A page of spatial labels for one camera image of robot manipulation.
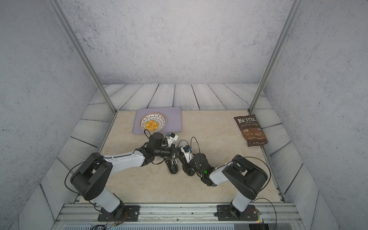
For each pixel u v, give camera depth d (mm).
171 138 808
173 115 1181
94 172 506
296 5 697
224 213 728
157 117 1147
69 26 771
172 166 869
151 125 1076
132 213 730
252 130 1054
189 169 790
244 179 457
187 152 757
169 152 755
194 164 702
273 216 733
